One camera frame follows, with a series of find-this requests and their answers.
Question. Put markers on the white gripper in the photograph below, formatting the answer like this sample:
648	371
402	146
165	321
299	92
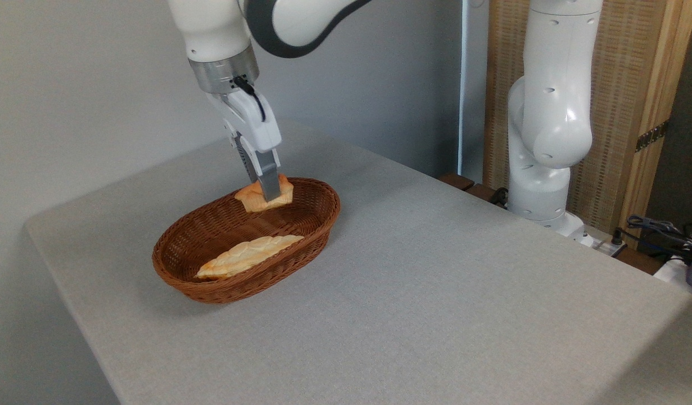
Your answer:
258	121

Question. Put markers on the small orange bread piece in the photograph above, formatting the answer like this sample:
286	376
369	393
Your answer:
253	199

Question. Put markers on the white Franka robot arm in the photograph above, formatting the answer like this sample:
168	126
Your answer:
553	112

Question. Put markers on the long pale bread loaf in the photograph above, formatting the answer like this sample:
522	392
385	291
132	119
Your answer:
244	256

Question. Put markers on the brown wicker basket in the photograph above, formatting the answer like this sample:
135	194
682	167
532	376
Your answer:
199	242

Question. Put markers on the black plug on platform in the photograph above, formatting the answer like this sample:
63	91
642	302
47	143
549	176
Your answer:
498	197

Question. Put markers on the wooden woven screen panel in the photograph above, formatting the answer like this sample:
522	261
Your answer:
627	67

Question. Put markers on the metal hinge on screen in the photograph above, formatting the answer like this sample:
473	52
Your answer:
651	136

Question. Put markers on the white vertical wall strip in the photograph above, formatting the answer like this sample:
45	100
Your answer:
464	84

